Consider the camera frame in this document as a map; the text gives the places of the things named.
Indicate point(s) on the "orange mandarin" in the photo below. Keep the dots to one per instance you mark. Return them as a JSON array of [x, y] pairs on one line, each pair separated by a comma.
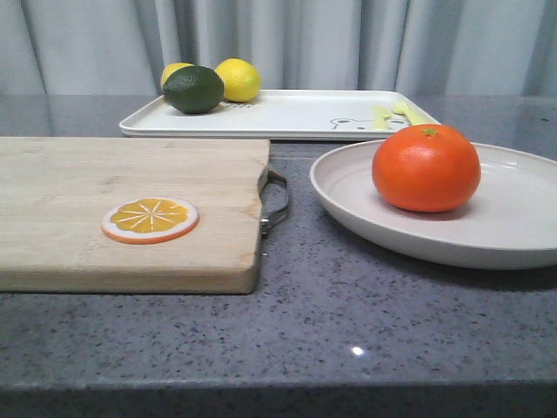
[[426, 168]]

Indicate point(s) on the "white round plate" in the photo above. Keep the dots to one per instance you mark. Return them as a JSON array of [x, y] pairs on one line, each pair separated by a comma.
[[509, 223]]

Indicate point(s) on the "white rectangular tray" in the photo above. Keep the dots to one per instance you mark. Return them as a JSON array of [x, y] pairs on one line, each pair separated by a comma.
[[276, 114]]

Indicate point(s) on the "orange slice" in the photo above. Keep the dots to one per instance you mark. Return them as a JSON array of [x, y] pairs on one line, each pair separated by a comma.
[[150, 220]]

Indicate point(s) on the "right yellow lemon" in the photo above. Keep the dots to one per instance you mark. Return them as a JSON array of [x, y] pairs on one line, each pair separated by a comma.
[[241, 79]]

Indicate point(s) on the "yellow lemon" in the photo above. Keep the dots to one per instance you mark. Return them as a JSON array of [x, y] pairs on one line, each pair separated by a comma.
[[172, 72], [241, 79]]

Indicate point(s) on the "dark green lime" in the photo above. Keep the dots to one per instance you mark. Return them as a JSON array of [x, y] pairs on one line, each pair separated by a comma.
[[194, 89]]

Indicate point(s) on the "yellow plastic fork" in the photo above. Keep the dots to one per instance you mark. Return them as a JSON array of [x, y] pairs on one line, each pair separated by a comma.
[[414, 118]]

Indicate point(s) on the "left yellow lemon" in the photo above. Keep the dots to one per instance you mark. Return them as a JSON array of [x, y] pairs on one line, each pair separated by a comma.
[[172, 72]]

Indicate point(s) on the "wooden cutting board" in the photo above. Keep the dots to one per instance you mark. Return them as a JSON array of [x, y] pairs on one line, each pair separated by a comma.
[[55, 192]]

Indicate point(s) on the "grey curtain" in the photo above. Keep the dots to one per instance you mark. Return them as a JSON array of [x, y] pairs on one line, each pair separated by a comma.
[[414, 47]]

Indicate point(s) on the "metal cutting board handle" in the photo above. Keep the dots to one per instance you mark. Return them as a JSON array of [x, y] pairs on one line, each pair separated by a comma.
[[274, 194]]

